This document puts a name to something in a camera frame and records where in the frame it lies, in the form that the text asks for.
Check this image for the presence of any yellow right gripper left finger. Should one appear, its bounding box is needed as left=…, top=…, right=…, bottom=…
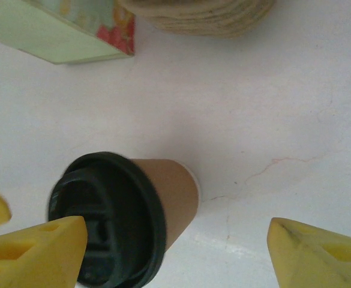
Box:
left=0, top=215, right=89, bottom=288

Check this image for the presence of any stack of pulp cup carriers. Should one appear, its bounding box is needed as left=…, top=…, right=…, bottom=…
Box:
left=117, top=0, right=277, bottom=40

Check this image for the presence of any sky print paper gift bag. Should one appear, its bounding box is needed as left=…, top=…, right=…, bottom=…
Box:
left=0, top=0, right=136, bottom=65

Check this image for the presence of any brown paper coffee cup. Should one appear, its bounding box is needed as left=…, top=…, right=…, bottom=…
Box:
left=129, top=158, right=202, bottom=257

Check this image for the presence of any black plastic cup lid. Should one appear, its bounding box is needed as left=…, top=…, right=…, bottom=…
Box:
left=46, top=151, right=167, bottom=286

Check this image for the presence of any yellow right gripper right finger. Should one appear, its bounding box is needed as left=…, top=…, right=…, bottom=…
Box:
left=266, top=217, right=351, bottom=288

